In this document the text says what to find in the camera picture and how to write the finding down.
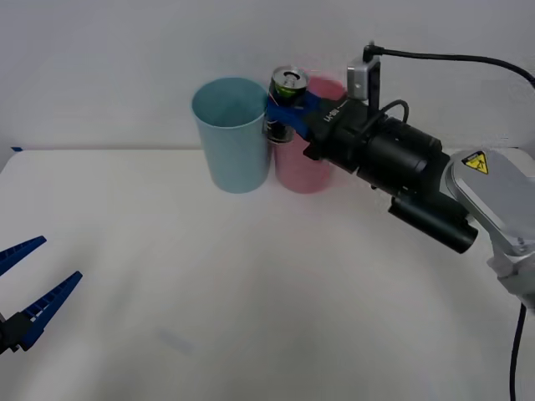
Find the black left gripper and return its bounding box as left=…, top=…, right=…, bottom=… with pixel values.
left=0, top=236, right=84, bottom=357

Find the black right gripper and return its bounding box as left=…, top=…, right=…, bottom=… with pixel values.
left=266, top=88, right=380, bottom=173

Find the green and silver drink can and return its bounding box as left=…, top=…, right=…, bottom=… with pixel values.
left=262, top=65, right=311, bottom=145

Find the pink plastic bin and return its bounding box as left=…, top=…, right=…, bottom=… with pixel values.
left=272, top=74, right=349, bottom=195

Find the pale blue plastic bin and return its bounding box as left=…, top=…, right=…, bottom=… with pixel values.
left=191, top=76, right=271, bottom=195

